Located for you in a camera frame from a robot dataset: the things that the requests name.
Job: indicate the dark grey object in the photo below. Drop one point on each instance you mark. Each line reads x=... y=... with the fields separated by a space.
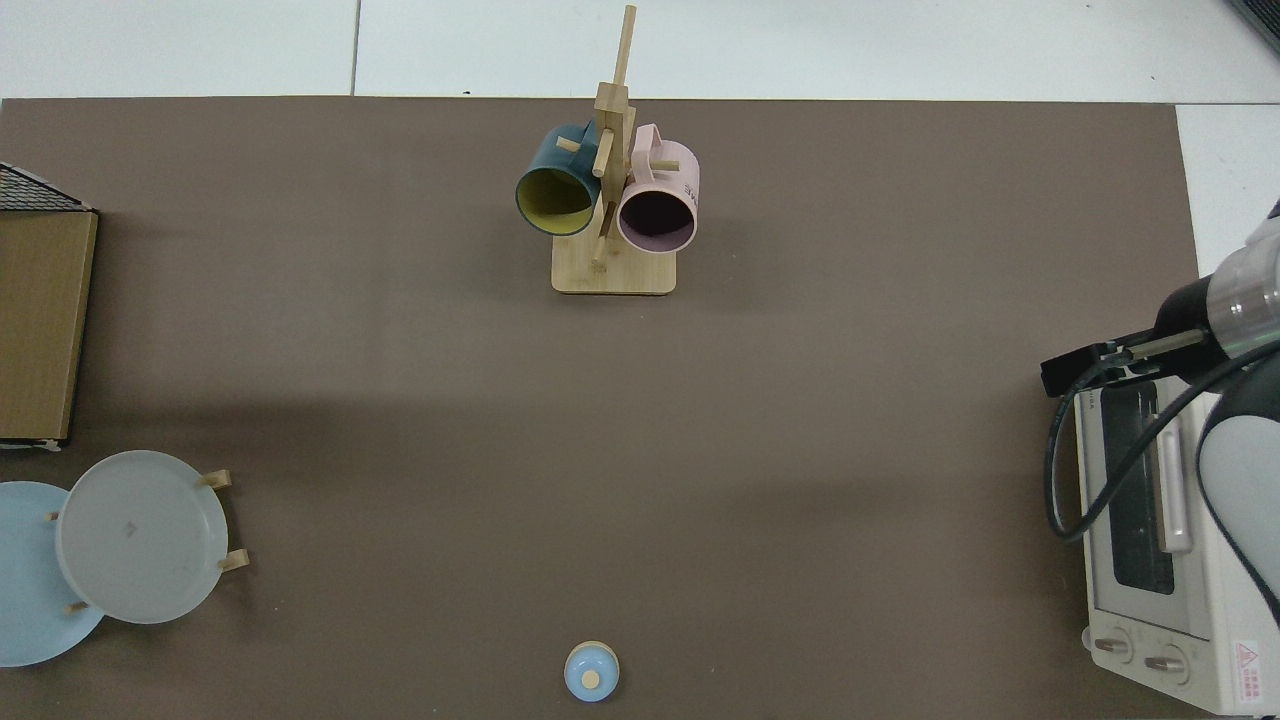
x=1262 y=18

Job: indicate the pink cup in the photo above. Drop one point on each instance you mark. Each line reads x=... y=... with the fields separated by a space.
x=660 y=190

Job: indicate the wooden plate rack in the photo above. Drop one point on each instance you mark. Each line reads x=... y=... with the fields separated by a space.
x=235 y=560

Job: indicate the teal cup, yellow inside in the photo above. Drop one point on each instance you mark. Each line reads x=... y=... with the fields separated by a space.
x=545 y=165

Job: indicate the light blue plate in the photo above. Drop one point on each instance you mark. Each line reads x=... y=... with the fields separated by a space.
x=30 y=600

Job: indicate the small blue round thing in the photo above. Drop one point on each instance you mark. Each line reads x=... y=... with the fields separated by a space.
x=591 y=672

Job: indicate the brown table cloth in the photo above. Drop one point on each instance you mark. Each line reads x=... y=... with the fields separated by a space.
x=700 y=450

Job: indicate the wooden cup stand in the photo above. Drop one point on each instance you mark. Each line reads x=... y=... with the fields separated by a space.
x=615 y=275

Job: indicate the grey plate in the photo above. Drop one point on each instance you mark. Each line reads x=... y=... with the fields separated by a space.
x=140 y=540

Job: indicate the pale toaster oven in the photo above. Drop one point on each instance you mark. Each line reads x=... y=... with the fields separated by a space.
x=1200 y=600

